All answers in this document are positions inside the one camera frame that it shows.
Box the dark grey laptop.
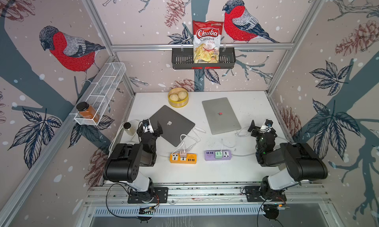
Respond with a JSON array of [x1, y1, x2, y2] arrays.
[[150, 105, 195, 147]]

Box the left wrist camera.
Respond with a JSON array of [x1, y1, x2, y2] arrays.
[[142, 118, 152, 128]]

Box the orange sauce jar black lid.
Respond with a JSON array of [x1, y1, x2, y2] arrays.
[[76, 102, 100, 123]]

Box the white wire wall shelf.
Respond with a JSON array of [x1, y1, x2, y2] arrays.
[[73, 62, 126, 126]]

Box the orange strip white power cord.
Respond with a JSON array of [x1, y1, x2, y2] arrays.
[[108, 119, 171, 159]]

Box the black wall basket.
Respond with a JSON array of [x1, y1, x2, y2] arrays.
[[172, 46, 236, 70]]

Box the silver laptop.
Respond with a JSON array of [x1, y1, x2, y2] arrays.
[[202, 97, 241, 135]]

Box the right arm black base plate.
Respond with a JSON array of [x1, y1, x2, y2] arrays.
[[242, 186, 287, 202]]

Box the left steamed bun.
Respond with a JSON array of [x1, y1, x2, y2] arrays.
[[169, 94, 180, 102]]

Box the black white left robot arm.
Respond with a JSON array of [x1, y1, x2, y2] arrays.
[[103, 119, 163, 204]]

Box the right steamed bun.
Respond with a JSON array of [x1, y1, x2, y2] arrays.
[[178, 91, 188, 101]]

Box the yellow wooden bun basket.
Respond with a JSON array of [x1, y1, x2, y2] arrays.
[[168, 88, 189, 108]]

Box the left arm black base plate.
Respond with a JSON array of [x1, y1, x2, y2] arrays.
[[127, 187, 168, 204]]

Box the white cable of pink charger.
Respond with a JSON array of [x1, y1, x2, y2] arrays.
[[175, 125, 207, 154]]

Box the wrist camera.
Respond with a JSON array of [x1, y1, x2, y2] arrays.
[[264, 119, 273, 127], [142, 118, 152, 128]]

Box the green charger adapter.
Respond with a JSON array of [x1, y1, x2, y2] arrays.
[[215, 151, 223, 159]]

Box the steamed bun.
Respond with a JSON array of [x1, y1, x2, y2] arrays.
[[178, 91, 188, 101], [169, 94, 180, 102]]

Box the small jar black lid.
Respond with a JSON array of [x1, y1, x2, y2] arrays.
[[123, 122, 136, 137]]

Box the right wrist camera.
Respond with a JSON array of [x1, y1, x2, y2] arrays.
[[264, 119, 273, 127]]

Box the red cassava chips bag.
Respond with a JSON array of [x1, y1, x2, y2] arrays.
[[192, 21, 224, 63]]

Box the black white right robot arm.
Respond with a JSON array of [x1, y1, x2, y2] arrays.
[[248, 119, 328, 202]]

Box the pink charger adapter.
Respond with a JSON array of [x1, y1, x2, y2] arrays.
[[180, 150, 187, 158]]

